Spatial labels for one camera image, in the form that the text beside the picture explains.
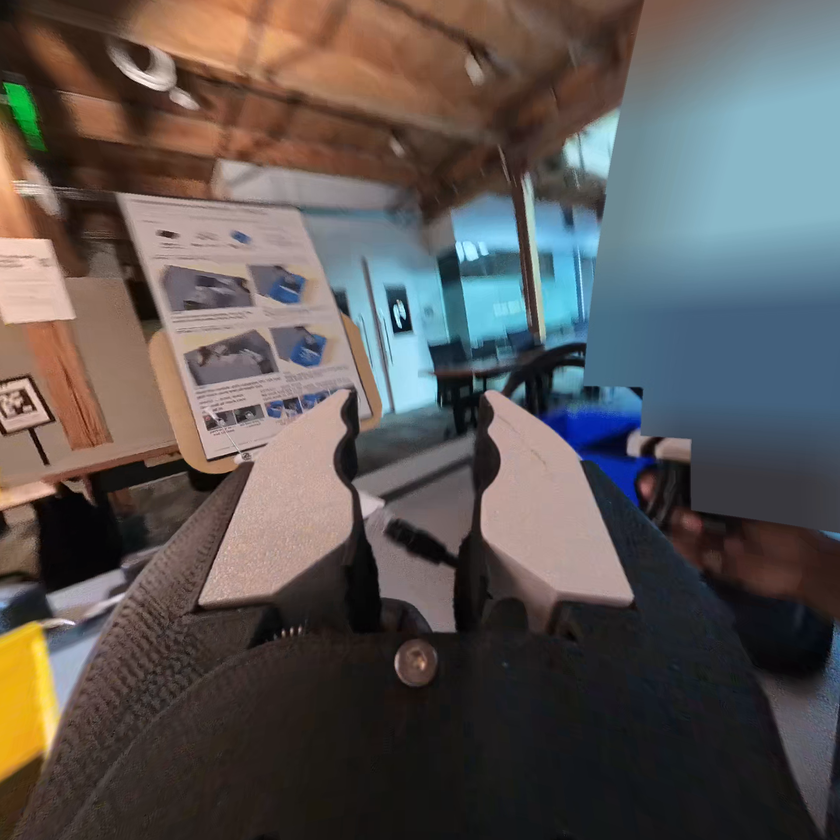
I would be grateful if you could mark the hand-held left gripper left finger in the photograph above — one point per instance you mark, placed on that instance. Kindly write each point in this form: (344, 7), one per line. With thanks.
(282, 518)

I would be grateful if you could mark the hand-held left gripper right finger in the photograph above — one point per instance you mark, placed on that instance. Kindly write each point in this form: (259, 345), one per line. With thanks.
(544, 518)

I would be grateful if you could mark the person's right hand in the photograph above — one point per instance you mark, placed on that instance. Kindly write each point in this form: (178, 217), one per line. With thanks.
(754, 558)

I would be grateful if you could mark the blue plastic bin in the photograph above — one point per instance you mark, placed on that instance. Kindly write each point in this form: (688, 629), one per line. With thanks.
(590, 433)

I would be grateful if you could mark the dark wooden chair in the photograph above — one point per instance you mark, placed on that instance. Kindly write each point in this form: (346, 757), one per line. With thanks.
(544, 374)

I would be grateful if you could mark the dark wooden table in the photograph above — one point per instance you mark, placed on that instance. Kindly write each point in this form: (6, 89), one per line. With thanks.
(485, 374)

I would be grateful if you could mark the instruction poster board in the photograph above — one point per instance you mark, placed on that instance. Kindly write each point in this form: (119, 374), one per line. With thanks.
(243, 315)

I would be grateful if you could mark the black and white marker tag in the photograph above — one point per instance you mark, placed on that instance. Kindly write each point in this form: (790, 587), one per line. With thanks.
(19, 403)

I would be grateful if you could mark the yellow plastic bin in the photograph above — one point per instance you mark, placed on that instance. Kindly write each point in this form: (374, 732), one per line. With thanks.
(19, 695)

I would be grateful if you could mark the white paper note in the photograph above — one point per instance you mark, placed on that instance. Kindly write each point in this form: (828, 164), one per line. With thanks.
(29, 282)

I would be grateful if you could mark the green sign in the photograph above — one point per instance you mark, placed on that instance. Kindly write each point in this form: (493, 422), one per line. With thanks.
(23, 115)

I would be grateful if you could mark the dark framed wall picture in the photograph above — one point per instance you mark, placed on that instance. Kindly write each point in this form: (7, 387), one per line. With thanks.
(398, 310)

